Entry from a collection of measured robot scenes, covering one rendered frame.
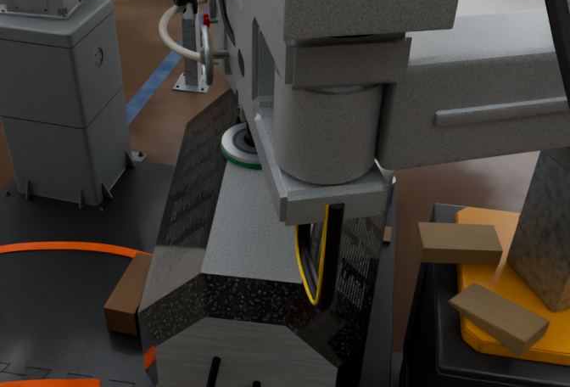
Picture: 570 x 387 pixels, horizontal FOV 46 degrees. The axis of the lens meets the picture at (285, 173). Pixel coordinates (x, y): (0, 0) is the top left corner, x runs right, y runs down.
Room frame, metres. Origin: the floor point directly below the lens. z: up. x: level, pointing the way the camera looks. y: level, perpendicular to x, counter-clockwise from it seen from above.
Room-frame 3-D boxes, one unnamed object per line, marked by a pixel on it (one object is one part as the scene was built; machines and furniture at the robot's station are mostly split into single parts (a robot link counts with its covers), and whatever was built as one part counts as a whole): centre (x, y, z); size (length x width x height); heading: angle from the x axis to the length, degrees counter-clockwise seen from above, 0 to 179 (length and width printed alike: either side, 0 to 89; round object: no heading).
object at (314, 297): (1.03, -0.07, 1.05); 0.23 x 0.03 x 0.32; 14
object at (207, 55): (1.52, 0.17, 1.19); 0.15 x 0.10 x 0.15; 14
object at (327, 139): (1.03, -0.07, 1.34); 0.19 x 0.19 x 0.20
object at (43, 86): (2.56, 0.99, 0.43); 0.50 x 0.50 x 0.85; 79
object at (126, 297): (1.76, 0.54, 0.07); 0.30 x 0.12 x 0.12; 168
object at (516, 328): (1.06, -0.50, 0.80); 0.20 x 0.10 x 0.05; 41
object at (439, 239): (1.29, -0.45, 0.81); 0.20 x 0.10 x 0.05; 90
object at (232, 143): (1.67, 0.09, 0.84); 0.21 x 0.21 x 0.01
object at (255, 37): (1.28, 0.01, 1.30); 0.74 x 0.23 x 0.49; 14
